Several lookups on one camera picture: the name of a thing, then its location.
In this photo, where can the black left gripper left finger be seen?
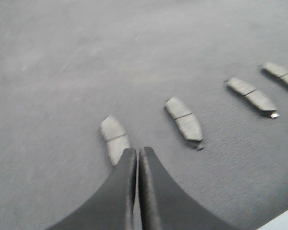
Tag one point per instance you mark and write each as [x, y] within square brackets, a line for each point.
[111, 206]

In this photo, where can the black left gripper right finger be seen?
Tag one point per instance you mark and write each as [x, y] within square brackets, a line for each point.
[164, 205]

